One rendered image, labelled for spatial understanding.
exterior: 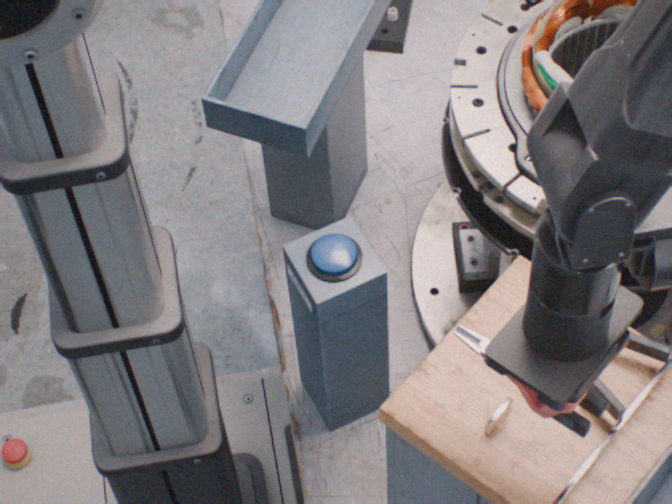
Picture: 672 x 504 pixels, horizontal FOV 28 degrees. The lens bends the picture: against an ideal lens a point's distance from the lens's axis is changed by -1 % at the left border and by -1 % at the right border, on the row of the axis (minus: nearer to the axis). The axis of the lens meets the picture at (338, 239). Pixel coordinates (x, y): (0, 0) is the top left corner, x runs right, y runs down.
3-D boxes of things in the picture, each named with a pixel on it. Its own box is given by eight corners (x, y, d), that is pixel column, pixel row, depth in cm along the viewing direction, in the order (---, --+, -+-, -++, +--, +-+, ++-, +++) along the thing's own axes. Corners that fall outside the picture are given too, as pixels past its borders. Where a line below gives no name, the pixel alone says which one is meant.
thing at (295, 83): (318, 103, 163) (304, -73, 139) (402, 127, 160) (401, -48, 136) (232, 263, 150) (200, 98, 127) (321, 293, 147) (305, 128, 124)
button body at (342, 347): (359, 352, 143) (351, 214, 122) (390, 404, 139) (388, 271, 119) (300, 380, 141) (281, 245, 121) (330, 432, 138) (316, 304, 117)
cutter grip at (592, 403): (605, 411, 97) (608, 401, 96) (599, 419, 97) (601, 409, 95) (559, 382, 98) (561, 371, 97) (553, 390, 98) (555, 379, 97)
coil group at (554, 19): (591, 23, 125) (596, -8, 121) (552, 60, 122) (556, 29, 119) (576, 14, 125) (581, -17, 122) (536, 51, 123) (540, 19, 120)
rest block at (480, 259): (498, 235, 146) (501, 207, 142) (504, 278, 143) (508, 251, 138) (458, 238, 146) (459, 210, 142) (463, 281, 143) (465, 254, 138)
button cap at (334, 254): (344, 232, 121) (343, 225, 120) (364, 265, 119) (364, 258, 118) (304, 249, 120) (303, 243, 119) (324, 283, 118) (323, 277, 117)
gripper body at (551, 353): (642, 316, 92) (659, 254, 86) (558, 418, 88) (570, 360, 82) (565, 267, 95) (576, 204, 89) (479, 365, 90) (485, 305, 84)
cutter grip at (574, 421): (589, 431, 96) (592, 421, 95) (583, 439, 96) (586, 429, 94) (544, 401, 98) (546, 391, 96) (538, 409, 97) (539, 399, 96)
